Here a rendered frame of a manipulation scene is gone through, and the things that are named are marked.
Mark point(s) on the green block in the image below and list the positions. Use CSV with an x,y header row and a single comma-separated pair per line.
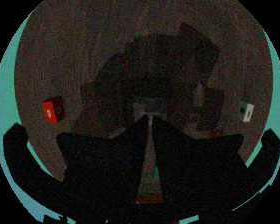
x,y
155,172

